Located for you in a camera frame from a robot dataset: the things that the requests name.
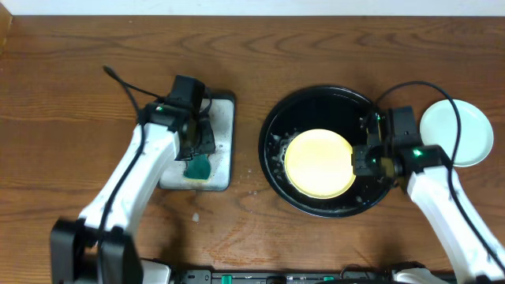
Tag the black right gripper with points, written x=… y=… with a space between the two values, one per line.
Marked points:
x=360 y=166

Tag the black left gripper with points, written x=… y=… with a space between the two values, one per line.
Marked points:
x=207 y=132

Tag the green scrubbing sponge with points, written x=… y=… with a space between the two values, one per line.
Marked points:
x=199 y=168

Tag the mint plate with long stain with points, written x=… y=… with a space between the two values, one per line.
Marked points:
x=439 y=126

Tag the yellow plate with red stain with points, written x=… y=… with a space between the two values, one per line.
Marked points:
x=317 y=163

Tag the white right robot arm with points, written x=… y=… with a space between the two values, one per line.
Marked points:
x=429 y=179

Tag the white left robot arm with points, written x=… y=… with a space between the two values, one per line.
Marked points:
x=99 y=246

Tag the black rectangular soapy water tray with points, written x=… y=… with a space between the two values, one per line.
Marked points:
x=221 y=113

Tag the round black tray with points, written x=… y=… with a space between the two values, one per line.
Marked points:
x=329 y=107

